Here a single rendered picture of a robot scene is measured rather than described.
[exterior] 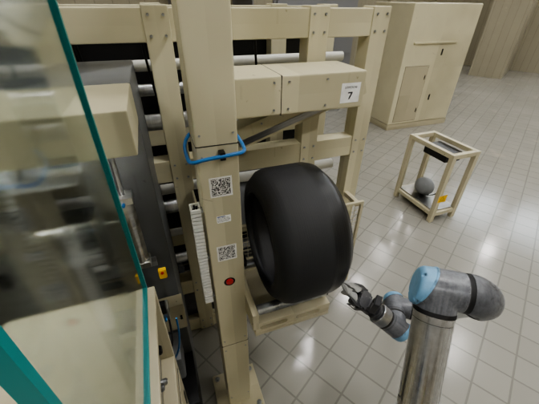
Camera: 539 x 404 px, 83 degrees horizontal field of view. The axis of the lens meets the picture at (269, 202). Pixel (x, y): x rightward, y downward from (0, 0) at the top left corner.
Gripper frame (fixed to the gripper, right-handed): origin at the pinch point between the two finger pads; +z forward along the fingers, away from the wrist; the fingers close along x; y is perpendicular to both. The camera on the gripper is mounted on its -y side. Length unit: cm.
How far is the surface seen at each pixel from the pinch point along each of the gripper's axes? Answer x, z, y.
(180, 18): 3, 95, -50
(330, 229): 3.2, 25.0, -20.4
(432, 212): 184, -121, 111
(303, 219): 0.1, 35.1, -19.5
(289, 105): 37, 64, -17
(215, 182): -9, 66, -18
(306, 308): -12.0, 0.9, 19.7
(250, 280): -11, 23, 46
